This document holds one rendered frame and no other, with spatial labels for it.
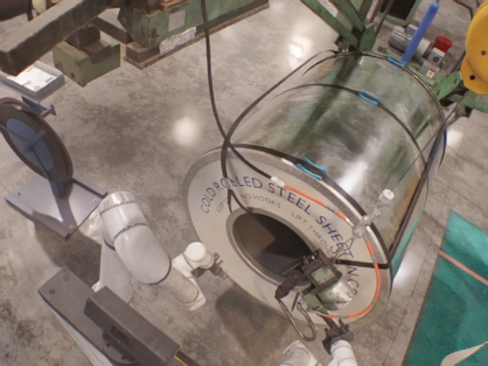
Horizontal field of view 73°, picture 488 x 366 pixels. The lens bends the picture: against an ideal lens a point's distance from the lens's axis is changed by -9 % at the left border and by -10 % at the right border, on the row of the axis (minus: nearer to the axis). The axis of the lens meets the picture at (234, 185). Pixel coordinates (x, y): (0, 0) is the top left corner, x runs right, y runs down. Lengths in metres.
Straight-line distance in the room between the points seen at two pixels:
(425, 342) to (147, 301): 2.03
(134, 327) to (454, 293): 3.10
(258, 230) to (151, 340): 1.70
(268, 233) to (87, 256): 1.27
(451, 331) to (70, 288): 2.93
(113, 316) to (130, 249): 0.55
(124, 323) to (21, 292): 2.20
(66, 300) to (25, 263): 2.15
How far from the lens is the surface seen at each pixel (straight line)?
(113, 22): 1.26
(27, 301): 2.62
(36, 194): 3.03
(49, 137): 2.21
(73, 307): 0.60
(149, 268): 1.04
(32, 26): 0.90
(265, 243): 2.14
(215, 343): 2.42
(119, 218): 1.07
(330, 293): 1.57
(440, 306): 3.25
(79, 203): 2.89
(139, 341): 0.47
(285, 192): 1.50
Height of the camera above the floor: 2.33
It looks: 50 degrees down
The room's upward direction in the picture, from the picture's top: 16 degrees clockwise
